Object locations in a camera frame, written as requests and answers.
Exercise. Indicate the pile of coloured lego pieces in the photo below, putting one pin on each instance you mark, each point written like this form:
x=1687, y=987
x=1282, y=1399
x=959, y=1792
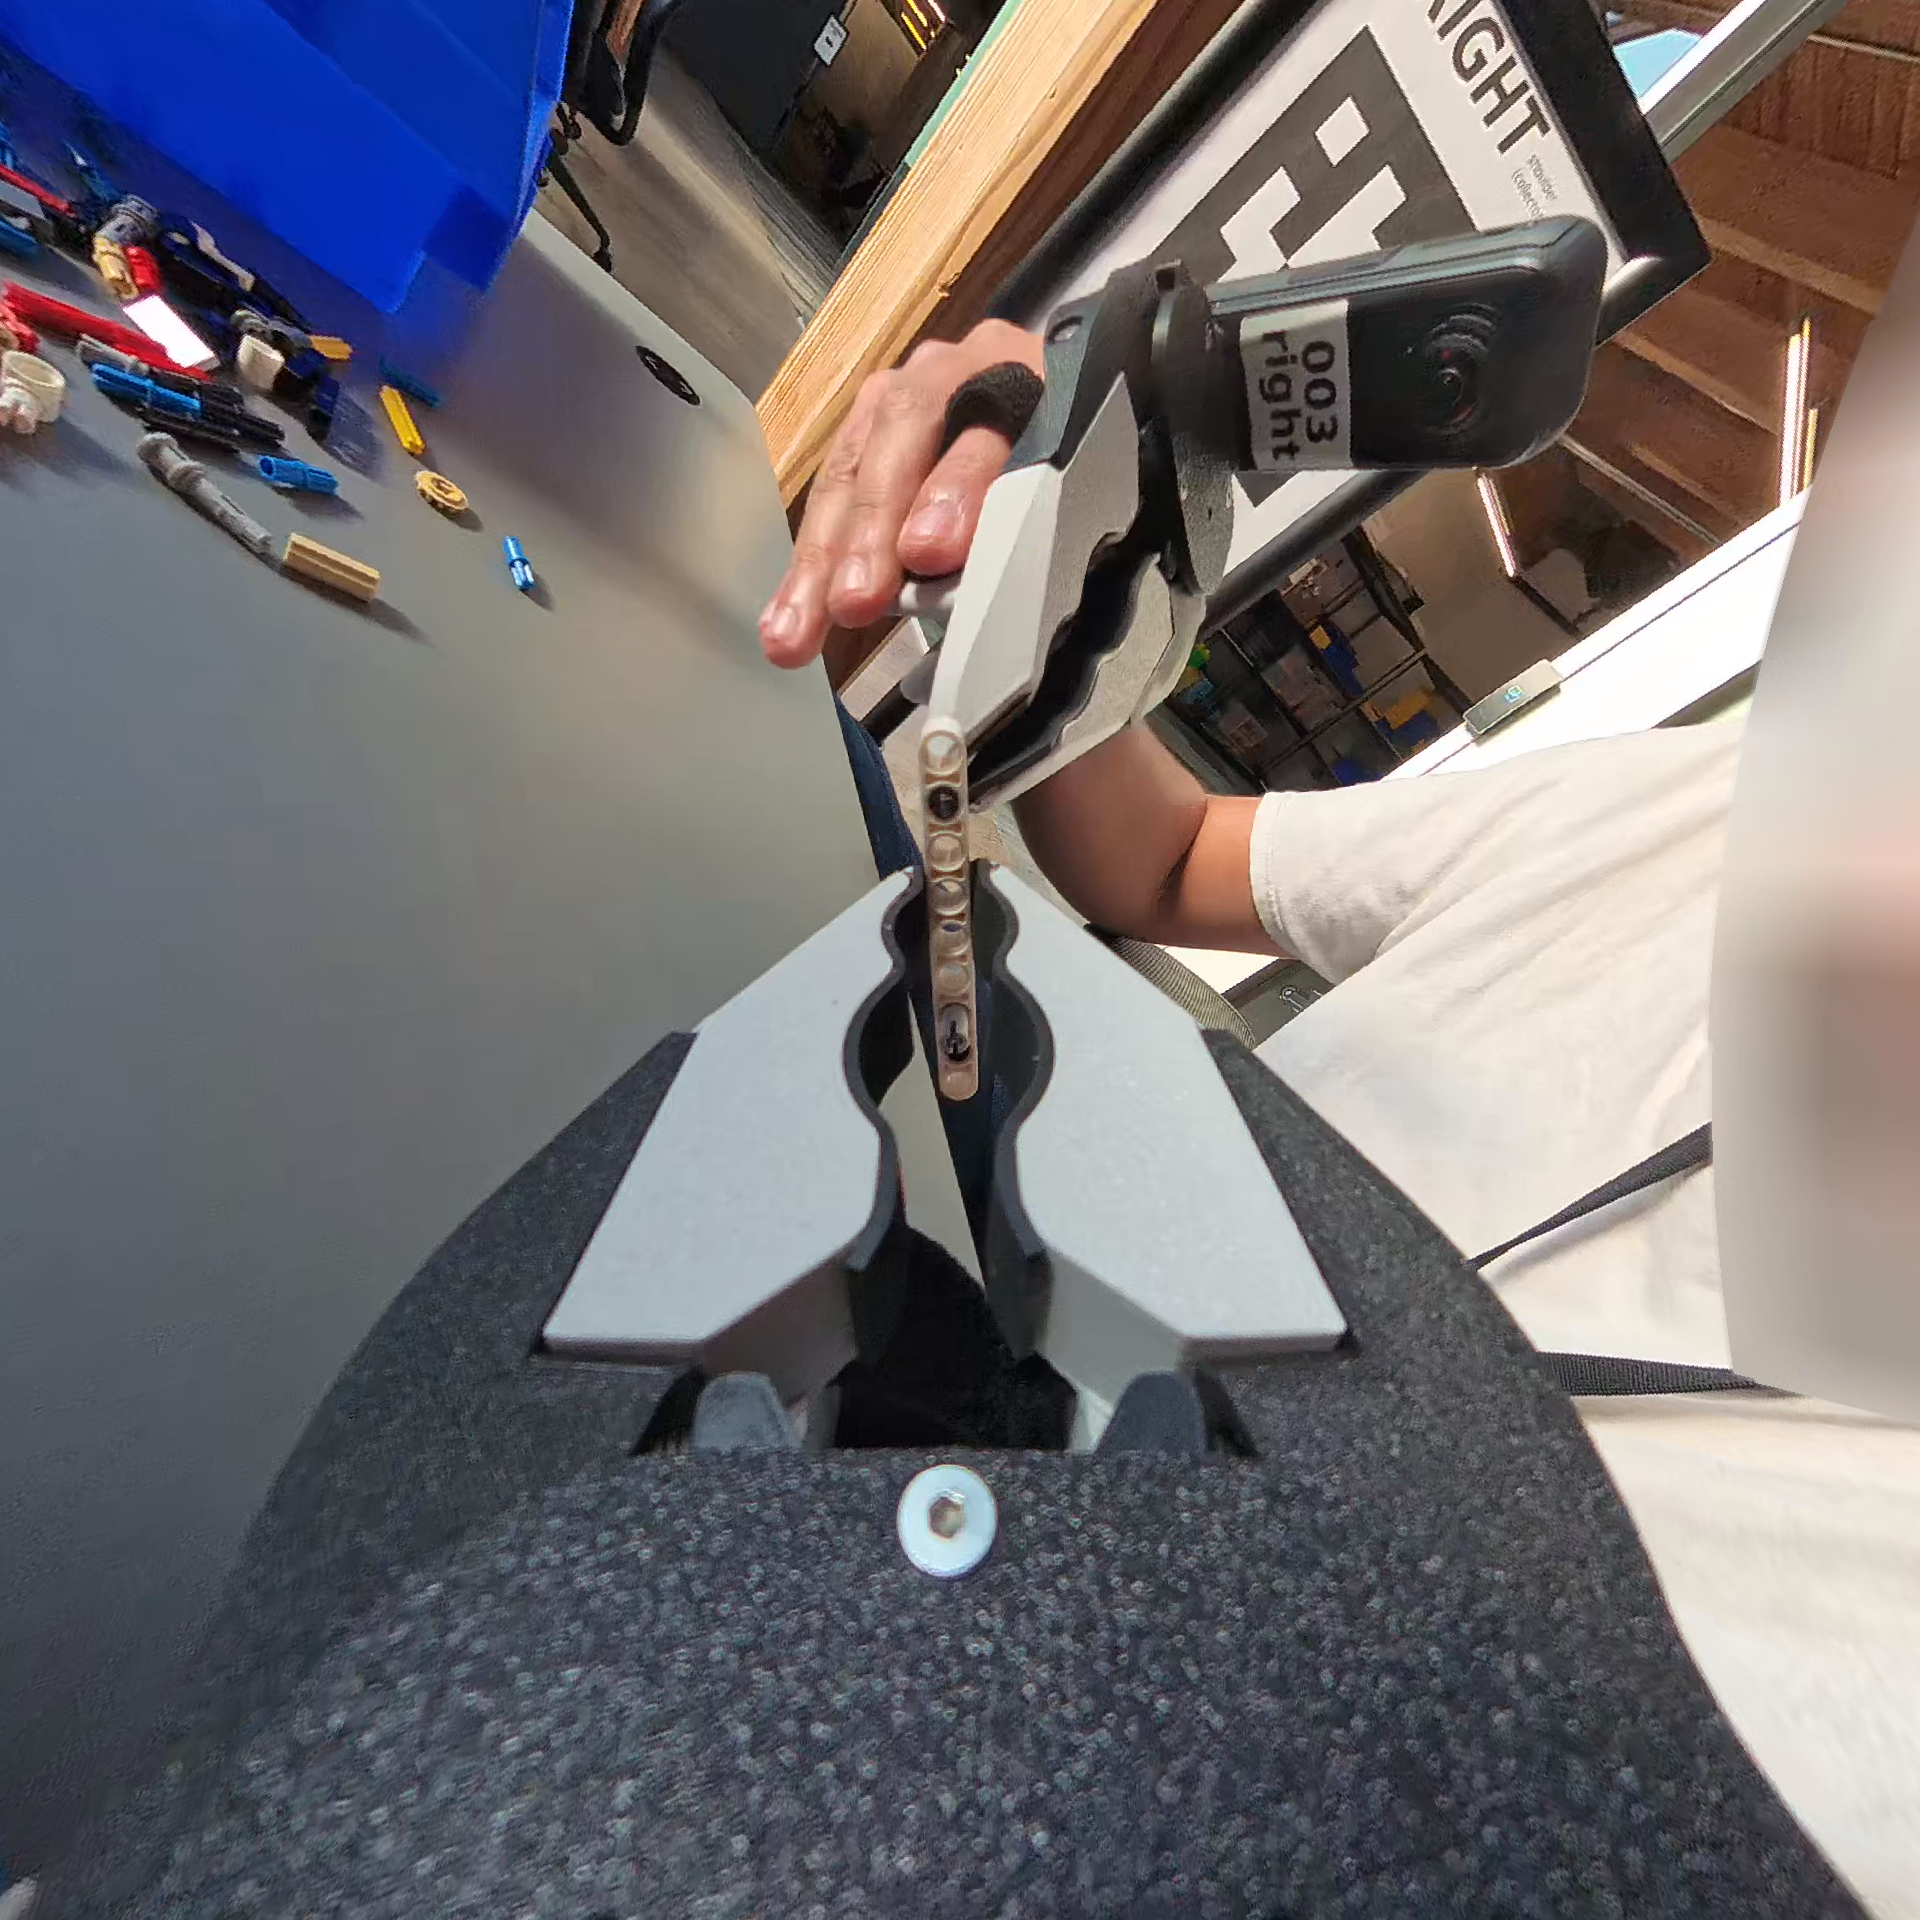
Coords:
x=164, y=375

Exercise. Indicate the round black table grommet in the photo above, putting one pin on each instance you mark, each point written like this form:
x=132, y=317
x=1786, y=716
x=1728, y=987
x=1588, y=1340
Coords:
x=670, y=375

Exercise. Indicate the blue plastic bin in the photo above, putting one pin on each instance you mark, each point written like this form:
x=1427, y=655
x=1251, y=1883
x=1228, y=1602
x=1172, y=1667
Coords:
x=300, y=105

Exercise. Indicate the wooden beam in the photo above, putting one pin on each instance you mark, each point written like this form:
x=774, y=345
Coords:
x=976, y=194

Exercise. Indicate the person's right hand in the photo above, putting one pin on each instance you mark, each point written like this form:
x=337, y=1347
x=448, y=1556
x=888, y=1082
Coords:
x=872, y=480

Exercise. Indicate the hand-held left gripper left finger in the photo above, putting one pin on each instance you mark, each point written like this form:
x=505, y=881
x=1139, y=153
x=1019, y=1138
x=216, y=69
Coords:
x=721, y=1186

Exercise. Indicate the small grey device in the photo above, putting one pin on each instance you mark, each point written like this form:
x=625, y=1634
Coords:
x=1512, y=704

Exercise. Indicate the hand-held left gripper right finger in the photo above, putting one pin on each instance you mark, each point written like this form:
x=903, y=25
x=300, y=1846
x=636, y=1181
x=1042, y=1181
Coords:
x=1162, y=1186

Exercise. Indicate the black office chair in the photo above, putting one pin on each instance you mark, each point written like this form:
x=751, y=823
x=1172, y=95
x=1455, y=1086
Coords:
x=602, y=105

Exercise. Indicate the person's right forearm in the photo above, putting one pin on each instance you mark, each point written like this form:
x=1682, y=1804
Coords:
x=1139, y=838

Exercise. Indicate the tan lego beam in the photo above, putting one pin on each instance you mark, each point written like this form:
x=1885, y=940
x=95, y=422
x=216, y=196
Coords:
x=951, y=900

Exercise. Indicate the person's blue jeans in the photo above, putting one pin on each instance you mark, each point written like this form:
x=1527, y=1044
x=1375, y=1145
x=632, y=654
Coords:
x=886, y=808

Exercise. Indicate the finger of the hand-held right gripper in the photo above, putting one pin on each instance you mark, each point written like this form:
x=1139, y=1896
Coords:
x=1020, y=600
x=1139, y=659

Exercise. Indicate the shelf with storage bins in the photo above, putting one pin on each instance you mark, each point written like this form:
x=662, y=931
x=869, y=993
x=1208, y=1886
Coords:
x=1321, y=675

